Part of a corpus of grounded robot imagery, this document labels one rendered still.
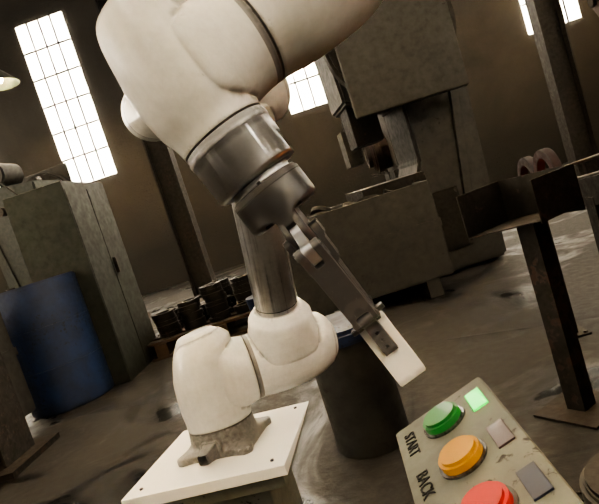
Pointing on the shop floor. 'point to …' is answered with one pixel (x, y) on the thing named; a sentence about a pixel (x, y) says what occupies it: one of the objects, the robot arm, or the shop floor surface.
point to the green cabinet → (86, 265)
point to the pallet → (203, 313)
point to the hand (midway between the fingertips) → (391, 348)
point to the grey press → (412, 111)
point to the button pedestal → (429, 446)
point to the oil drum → (55, 344)
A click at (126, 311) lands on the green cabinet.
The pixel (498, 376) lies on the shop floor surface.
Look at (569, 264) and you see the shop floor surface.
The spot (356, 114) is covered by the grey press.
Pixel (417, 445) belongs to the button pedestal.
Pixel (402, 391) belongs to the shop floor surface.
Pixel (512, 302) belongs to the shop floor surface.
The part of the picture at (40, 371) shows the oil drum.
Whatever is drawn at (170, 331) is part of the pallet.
